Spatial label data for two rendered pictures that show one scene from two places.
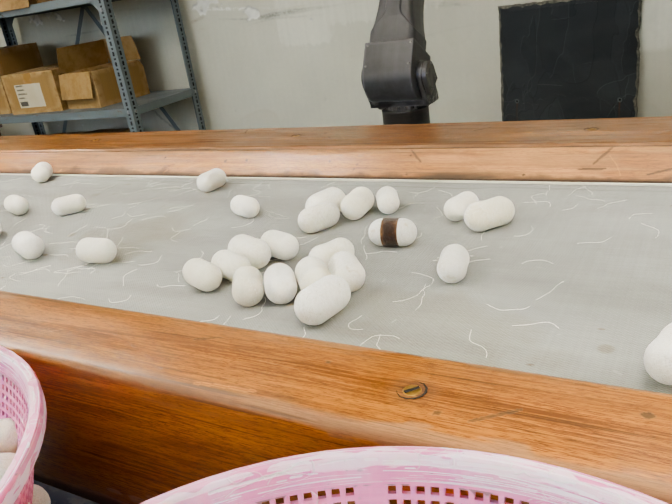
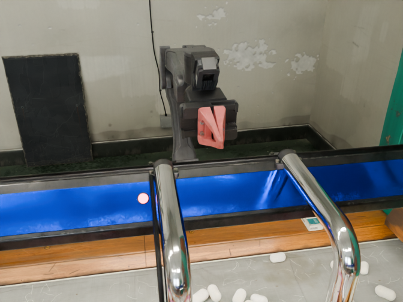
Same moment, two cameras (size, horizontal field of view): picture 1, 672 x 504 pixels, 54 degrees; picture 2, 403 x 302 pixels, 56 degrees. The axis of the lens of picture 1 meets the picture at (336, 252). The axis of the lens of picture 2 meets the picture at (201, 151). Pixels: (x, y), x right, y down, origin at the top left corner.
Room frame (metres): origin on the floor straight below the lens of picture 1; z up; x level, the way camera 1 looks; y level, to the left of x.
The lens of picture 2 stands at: (-0.13, -0.07, 1.34)
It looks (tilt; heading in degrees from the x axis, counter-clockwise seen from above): 28 degrees down; 319
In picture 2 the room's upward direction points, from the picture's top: straight up
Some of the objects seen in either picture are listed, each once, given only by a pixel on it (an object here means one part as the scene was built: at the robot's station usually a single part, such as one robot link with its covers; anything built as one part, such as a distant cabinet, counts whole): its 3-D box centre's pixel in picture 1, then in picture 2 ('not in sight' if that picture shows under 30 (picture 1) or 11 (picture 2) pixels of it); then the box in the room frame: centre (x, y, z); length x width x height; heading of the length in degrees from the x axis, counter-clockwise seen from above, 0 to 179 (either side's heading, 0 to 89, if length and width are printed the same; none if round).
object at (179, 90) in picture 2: not in sight; (198, 74); (0.43, -0.55, 1.11); 0.12 x 0.09 x 0.12; 150
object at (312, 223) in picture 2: not in sight; (310, 219); (0.23, -0.73, 0.77); 0.06 x 0.04 x 0.02; 148
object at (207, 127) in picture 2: not in sight; (221, 130); (0.28, -0.48, 1.06); 0.09 x 0.07 x 0.07; 150
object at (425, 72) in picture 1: (402, 85); not in sight; (0.88, -0.12, 0.77); 0.09 x 0.06 x 0.06; 60
